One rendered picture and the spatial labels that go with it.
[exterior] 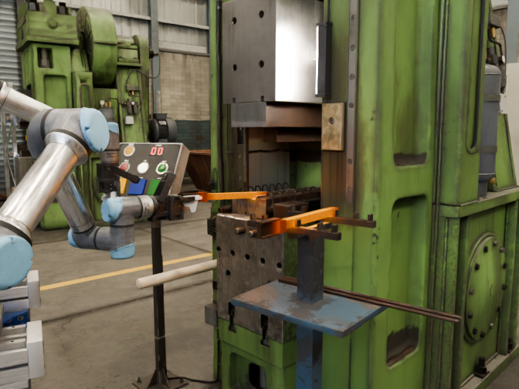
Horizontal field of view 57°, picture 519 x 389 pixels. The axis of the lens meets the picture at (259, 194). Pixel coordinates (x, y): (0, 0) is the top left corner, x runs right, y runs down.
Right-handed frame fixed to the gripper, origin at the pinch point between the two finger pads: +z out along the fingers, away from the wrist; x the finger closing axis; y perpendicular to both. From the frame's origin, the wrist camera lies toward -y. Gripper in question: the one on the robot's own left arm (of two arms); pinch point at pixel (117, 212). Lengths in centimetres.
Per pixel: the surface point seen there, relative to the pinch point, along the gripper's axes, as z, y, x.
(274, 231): -5, -29, 81
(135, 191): -5.6, -11.1, -19.8
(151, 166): -16.2, -19.0, -21.6
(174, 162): -18.1, -27.4, -14.6
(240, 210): 0.2, -46.4, 15.9
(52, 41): -138, -3, -453
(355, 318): 20, -49, 90
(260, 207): -2, -50, 27
